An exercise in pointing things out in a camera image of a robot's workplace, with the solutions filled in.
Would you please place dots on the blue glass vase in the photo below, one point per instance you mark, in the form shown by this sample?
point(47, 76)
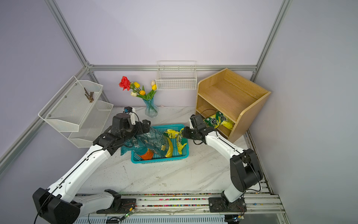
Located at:
point(151, 109)

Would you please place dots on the large dark green soil bag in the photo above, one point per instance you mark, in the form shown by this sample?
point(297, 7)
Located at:
point(157, 142)

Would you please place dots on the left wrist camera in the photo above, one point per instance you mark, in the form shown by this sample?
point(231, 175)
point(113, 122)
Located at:
point(129, 110)

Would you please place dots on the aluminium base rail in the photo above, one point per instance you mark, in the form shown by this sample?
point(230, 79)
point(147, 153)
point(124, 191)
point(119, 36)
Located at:
point(195, 208)

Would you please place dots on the teal orange soil bag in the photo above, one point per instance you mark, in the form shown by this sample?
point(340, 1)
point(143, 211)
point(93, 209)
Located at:
point(138, 148)

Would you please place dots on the yellow green fertilizer bag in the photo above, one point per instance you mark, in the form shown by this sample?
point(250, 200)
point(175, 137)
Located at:
point(219, 119)
point(180, 142)

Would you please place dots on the yellow green bag top shelf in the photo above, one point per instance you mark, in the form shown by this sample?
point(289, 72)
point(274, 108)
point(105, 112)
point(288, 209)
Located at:
point(171, 134)

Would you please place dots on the artificial flower bouquet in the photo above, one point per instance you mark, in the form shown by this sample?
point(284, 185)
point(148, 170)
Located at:
point(137, 90)

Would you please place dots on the white mesh two-tier rack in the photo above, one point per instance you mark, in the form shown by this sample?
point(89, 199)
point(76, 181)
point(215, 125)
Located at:
point(73, 116)

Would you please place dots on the brown twigs in rack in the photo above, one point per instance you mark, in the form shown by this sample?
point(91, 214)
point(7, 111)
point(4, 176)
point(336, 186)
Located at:
point(89, 95)

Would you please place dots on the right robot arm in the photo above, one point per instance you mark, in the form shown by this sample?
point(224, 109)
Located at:
point(245, 170)

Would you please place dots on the wooden shelf unit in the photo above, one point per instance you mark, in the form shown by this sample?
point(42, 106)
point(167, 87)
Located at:
point(236, 97)

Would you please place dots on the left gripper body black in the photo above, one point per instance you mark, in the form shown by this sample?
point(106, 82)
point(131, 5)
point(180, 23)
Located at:
point(136, 129)

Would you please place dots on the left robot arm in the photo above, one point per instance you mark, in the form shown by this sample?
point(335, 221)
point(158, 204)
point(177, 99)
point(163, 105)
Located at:
point(60, 204)

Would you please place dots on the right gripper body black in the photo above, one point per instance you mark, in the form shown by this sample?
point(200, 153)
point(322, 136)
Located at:
point(190, 133)

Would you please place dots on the white wire wall basket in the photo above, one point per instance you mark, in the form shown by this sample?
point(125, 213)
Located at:
point(176, 75)

